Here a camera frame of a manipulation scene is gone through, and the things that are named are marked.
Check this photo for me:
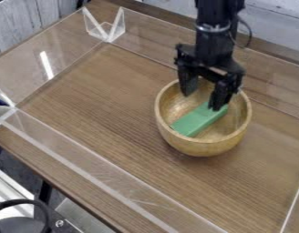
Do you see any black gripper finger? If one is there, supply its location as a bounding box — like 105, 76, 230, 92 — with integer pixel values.
208, 74, 242, 111
178, 66, 198, 96

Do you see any clear acrylic corner bracket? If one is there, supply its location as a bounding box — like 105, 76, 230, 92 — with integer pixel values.
81, 7, 126, 43

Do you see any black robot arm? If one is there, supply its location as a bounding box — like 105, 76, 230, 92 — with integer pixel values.
174, 0, 246, 111

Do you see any black table leg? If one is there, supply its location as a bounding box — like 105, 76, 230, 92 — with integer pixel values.
39, 181, 52, 204

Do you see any black cable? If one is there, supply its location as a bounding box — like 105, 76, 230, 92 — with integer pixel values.
0, 198, 52, 233

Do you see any clear acrylic tray wall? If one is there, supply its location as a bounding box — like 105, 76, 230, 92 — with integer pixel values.
0, 1, 299, 233

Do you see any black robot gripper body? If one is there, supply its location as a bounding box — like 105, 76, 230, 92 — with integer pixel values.
174, 25, 245, 84

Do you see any green rectangular block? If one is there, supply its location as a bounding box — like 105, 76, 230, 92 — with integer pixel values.
170, 102, 228, 137

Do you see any light wooden bowl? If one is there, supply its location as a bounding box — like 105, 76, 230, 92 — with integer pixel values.
155, 79, 253, 157

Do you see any grey metal base plate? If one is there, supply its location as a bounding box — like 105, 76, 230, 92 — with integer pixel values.
56, 198, 116, 233

